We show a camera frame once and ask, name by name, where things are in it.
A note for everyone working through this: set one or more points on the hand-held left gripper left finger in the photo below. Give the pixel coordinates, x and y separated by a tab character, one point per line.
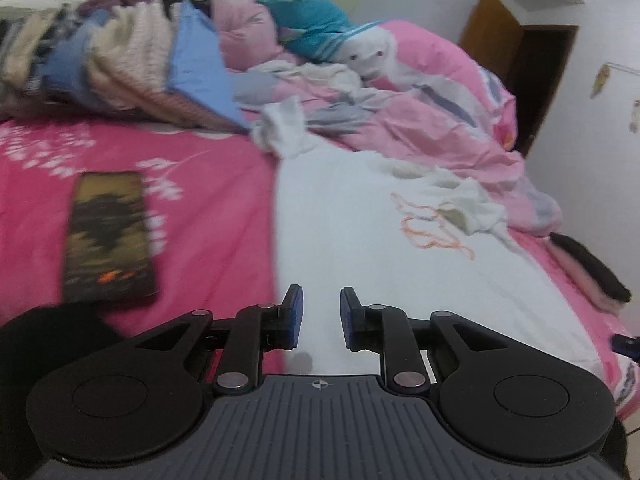
296	317

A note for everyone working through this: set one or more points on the wooden door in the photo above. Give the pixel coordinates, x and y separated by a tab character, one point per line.
495	60

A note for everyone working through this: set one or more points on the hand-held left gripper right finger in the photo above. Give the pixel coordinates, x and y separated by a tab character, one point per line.
347	317

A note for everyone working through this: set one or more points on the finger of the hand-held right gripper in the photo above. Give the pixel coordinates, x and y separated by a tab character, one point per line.
629	346

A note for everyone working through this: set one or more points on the smartphone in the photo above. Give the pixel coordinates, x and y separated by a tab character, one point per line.
107	240

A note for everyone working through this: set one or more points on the white sweatshirt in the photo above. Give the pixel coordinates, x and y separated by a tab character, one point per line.
375	260

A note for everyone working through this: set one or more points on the black folded garment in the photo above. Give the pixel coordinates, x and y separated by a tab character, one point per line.
590	265

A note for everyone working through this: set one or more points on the light blue folded cloth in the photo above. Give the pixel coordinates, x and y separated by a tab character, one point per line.
200	65

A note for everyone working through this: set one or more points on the teal striped cloth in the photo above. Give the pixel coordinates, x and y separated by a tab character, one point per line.
315	30

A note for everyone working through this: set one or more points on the pink printed quilt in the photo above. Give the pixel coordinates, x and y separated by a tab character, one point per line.
425	130

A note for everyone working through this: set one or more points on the stack of folded clothes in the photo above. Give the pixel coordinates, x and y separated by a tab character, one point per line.
100	60

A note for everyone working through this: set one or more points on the cream knitted garment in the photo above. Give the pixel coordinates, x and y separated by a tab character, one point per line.
310	72

